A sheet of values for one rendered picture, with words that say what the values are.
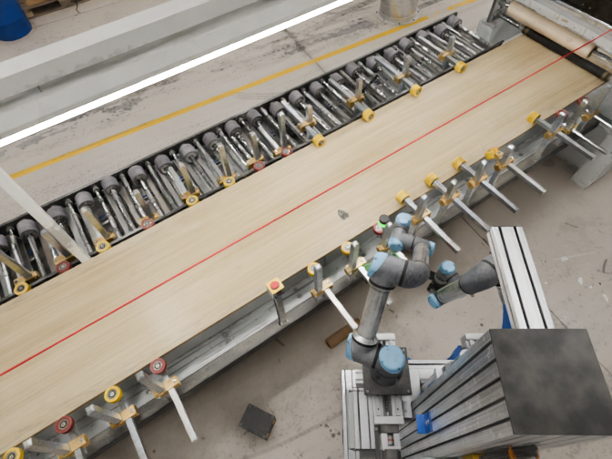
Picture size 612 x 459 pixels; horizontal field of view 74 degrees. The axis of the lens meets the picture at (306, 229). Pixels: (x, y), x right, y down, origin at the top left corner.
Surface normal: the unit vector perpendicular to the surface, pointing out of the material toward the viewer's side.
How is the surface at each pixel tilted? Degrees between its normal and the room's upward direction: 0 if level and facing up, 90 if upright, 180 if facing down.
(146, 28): 90
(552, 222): 0
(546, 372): 0
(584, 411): 0
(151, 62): 61
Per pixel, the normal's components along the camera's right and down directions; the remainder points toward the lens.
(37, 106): 0.47, 0.34
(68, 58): 0.56, 0.69
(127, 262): -0.04, -0.54
